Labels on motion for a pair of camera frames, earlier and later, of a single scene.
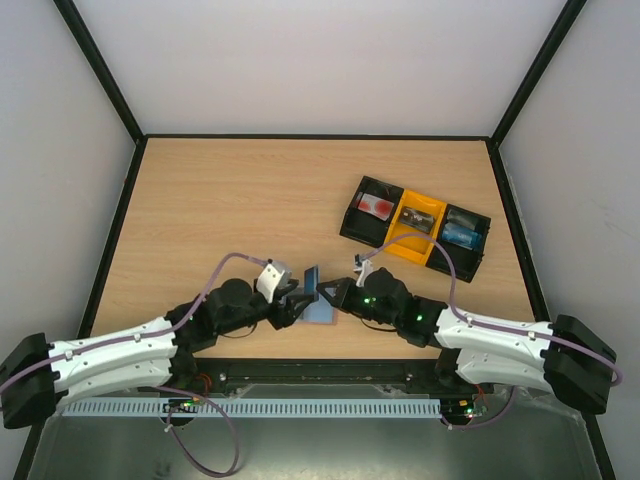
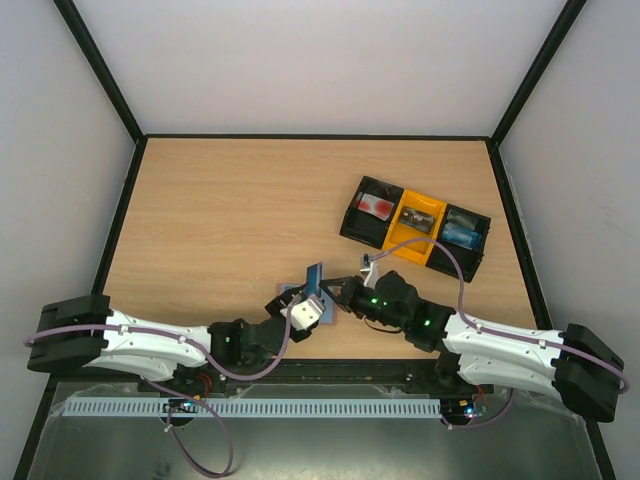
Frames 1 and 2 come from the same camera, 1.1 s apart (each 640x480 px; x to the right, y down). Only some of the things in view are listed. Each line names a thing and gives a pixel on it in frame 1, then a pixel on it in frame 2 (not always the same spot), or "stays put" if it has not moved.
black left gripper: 284,315 to 277,302
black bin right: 464,234 stays put
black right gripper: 348,293 stays put
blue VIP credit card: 311,280 stays put
